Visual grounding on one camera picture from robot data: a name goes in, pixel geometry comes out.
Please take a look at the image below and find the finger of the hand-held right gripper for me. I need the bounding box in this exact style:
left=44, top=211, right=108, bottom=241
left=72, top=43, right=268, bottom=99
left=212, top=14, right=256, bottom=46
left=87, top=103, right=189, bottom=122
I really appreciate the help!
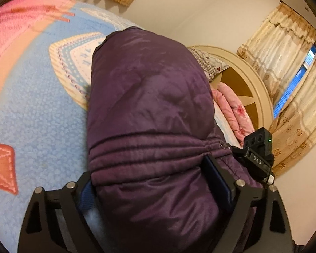
left=228, top=144, right=246, bottom=159

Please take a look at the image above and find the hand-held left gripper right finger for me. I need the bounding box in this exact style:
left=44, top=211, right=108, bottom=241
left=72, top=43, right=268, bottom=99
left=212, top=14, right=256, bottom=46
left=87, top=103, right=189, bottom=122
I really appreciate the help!
left=202, top=155, right=293, bottom=253

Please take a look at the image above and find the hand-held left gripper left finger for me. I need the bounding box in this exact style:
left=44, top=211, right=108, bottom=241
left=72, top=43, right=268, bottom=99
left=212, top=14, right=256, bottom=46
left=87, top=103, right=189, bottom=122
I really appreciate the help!
left=17, top=171, right=106, bottom=253

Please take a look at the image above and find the purple padded jacket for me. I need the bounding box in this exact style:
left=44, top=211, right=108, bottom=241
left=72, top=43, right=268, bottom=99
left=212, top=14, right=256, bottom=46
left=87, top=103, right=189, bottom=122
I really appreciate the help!
left=86, top=27, right=265, bottom=253

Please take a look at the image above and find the pink floral quilt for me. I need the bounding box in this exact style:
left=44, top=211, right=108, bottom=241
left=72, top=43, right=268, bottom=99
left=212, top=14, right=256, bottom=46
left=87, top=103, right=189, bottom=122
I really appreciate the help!
left=211, top=82, right=256, bottom=145

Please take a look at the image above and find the round beige bed headboard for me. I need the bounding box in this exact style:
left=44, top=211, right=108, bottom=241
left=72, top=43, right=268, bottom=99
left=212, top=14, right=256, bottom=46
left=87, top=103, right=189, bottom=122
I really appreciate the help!
left=188, top=45, right=275, bottom=137

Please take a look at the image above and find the blue printed blanket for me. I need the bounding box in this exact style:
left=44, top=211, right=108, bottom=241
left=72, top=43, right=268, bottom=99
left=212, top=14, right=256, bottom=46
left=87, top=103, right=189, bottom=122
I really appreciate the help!
left=0, top=1, right=243, bottom=253

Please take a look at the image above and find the floral patterned pillow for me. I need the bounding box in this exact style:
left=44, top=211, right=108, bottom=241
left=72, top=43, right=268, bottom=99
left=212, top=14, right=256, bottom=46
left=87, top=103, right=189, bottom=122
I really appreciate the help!
left=188, top=47, right=229, bottom=81

